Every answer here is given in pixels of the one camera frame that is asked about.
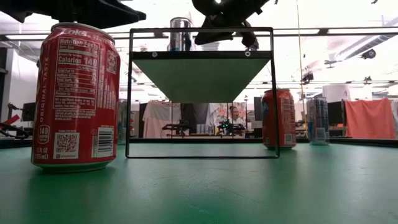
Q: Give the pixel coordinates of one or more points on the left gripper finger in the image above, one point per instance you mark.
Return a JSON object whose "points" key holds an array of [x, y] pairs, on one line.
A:
{"points": [[118, 14]]}

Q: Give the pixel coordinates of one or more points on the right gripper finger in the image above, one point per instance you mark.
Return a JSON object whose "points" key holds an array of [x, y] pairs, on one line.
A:
{"points": [[214, 37], [249, 35]]}

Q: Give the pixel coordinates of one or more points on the slim blue silver energy can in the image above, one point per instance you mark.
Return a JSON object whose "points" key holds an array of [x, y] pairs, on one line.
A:
{"points": [[177, 40], [317, 118], [122, 124]]}

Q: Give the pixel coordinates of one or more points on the other-station black robot arm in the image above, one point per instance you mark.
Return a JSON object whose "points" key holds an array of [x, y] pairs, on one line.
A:
{"points": [[175, 127], [225, 127]]}

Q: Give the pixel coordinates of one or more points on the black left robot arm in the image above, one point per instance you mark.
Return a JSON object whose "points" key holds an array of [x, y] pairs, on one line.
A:
{"points": [[15, 7]]}

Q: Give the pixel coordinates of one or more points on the floral cloth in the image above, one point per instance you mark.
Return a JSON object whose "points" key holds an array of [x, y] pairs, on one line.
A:
{"points": [[220, 110]]}

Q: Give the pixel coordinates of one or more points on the black monitor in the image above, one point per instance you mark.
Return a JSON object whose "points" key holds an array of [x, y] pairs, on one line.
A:
{"points": [[335, 113], [258, 109], [28, 112]]}

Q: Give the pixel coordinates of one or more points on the person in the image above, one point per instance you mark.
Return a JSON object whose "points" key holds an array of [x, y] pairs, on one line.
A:
{"points": [[235, 113]]}

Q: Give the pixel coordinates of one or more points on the red Coca-Cola can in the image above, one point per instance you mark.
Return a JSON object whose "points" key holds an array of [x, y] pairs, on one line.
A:
{"points": [[76, 93]]}

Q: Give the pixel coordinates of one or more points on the red-orange soda can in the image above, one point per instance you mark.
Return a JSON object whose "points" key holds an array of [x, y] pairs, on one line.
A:
{"points": [[287, 112]]}

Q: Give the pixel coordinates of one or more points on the white cloth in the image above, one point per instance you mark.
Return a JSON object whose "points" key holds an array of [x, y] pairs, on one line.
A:
{"points": [[158, 119]]}

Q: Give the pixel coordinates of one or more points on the white cabinet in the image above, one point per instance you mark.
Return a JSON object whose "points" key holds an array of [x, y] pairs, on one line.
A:
{"points": [[335, 93]]}

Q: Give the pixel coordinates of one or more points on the orange cloth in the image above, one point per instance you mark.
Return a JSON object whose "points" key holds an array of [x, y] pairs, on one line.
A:
{"points": [[370, 118]]}

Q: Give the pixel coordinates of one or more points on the green table mat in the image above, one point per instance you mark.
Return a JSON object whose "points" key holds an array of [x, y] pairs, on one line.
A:
{"points": [[199, 193]]}

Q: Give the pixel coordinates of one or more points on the black ceiling camera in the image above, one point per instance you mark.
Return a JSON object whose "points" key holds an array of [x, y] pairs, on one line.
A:
{"points": [[368, 53], [307, 77]]}

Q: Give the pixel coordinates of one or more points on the black ceiling light rail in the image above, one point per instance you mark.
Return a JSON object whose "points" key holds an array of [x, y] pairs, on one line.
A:
{"points": [[323, 31]]}

